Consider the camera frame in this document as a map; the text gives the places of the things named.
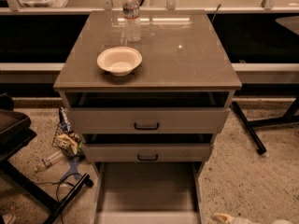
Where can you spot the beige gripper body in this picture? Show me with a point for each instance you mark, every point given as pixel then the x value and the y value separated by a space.
pixel 242 221

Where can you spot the grey drawer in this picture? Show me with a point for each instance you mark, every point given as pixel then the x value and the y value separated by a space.
pixel 148 193
pixel 147 120
pixel 143 153

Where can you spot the grey drawer cabinet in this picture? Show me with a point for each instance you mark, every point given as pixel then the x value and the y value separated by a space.
pixel 183 66

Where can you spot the empty plastic bottle on floor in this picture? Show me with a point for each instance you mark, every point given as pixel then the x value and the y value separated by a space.
pixel 49 161

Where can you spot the white paper bowl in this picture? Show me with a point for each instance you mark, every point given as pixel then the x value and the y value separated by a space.
pixel 119 61

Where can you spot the clear plastic water bottle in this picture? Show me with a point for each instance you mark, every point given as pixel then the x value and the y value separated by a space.
pixel 131 14

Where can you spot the black table leg frame right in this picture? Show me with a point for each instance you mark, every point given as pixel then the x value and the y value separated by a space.
pixel 289 117

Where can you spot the wire basket of snack packets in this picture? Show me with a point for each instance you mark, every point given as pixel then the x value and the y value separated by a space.
pixel 66 139

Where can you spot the black chair frame left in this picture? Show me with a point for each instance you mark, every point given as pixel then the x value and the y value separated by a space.
pixel 56 181

